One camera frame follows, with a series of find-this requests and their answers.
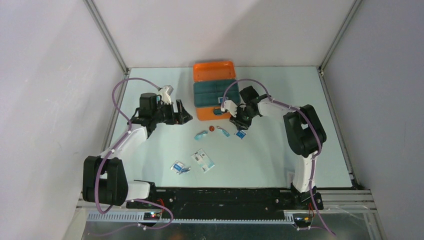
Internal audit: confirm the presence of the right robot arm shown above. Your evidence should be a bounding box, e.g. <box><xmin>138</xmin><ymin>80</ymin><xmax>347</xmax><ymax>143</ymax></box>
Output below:
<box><xmin>221</xmin><ymin>86</ymin><xmax>327</xmax><ymax>209</ymax></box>

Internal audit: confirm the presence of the teal divided tray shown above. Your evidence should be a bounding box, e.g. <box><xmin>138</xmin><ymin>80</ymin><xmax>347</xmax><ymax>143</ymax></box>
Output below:
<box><xmin>193</xmin><ymin>79</ymin><xmax>241</xmax><ymax>108</ymax></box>

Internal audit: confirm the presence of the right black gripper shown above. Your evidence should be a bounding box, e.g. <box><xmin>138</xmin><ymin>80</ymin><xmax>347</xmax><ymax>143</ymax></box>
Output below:
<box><xmin>230</xmin><ymin>106</ymin><xmax>257</xmax><ymax>131</ymax></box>

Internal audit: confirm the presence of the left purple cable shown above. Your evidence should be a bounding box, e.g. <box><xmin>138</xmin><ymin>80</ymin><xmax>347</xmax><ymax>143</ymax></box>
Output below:
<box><xmin>94</xmin><ymin>77</ymin><xmax>174</xmax><ymax>230</ymax></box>

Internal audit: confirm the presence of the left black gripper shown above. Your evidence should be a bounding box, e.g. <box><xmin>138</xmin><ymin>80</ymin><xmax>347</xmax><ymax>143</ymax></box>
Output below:
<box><xmin>151</xmin><ymin>99</ymin><xmax>192</xmax><ymax>125</ymax></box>

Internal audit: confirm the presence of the white leaflet near base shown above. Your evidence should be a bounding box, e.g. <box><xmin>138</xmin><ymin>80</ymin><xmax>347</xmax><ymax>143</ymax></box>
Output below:
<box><xmin>286</xmin><ymin>171</ymin><xmax>295</xmax><ymax>188</ymax></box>

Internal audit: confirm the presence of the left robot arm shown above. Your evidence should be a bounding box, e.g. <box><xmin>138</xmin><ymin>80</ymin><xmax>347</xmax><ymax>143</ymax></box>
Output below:
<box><xmin>82</xmin><ymin>92</ymin><xmax>193</xmax><ymax>208</ymax></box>

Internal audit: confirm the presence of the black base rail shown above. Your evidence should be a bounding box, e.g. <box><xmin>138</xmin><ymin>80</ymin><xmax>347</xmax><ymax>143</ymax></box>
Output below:
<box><xmin>125</xmin><ymin>187</ymin><xmax>324</xmax><ymax>221</ymax></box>

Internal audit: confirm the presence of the long white teal packet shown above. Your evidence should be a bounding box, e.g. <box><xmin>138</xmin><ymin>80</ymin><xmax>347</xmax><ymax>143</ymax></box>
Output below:
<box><xmin>191</xmin><ymin>149</ymin><xmax>215</xmax><ymax>173</ymax></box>

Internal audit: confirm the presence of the orange medicine box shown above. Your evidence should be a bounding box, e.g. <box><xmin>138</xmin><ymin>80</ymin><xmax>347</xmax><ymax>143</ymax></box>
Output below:
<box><xmin>193</xmin><ymin>61</ymin><xmax>236</xmax><ymax>121</ymax></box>

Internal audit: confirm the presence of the purple cable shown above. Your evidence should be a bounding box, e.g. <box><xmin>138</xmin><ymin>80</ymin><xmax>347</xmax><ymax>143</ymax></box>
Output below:
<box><xmin>221</xmin><ymin>78</ymin><xmax>337</xmax><ymax>237</ymax></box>
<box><xmin>94</xmin><ymin>77</ymin><xmax>174</xmax><ymax>230</ymax></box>

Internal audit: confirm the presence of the small blue white sachet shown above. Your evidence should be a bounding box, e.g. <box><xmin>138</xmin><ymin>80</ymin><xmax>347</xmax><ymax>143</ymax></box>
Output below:
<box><xmin>235</xmin><ymin>130</ymin><xmax>247</xmax><ymax>139</ymax></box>

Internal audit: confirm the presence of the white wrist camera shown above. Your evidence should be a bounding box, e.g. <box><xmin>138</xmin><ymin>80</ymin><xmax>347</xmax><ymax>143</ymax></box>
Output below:
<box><xmin>158</xmin><ymin>85</ymin><xmax>174</xmax><ymax>105</ymax></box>
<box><xmin>220</xmin><ymin>100</ymin><xmax>238</xmax><ymax>117</ymax></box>

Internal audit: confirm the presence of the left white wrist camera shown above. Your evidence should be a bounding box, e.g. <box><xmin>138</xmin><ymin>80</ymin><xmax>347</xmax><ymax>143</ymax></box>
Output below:
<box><xmin>158</xmin><ymin>85</ymin><xmax>174</xmax><ymax>105</ymax></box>

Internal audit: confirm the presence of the teal small packet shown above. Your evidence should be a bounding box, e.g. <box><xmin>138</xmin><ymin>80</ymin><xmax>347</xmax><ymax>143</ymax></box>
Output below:
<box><xmin>216</xmin><ymin>126</ymin><xmax>230</xmax><ymax>137</ymax></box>

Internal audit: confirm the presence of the teal wrapper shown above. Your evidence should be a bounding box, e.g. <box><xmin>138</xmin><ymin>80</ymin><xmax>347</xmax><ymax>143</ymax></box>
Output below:
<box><xmin>194</xmin><ymin>130</ymin><xmax>209</xmax><ymax>141</ymax></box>

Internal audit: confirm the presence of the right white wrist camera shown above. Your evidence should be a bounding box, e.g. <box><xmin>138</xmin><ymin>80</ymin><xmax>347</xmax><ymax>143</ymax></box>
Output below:
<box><xmin>220</xmin><ymin>100</ymin><xmax>238</xmax><ymax>117</ymax></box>

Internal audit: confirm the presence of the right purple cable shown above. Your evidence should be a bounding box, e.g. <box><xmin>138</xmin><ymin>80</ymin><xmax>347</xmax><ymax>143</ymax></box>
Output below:
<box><xmin>221</xmin><ymin>78</ymin><xmax>337</xmax><ymax>237</ymax></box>

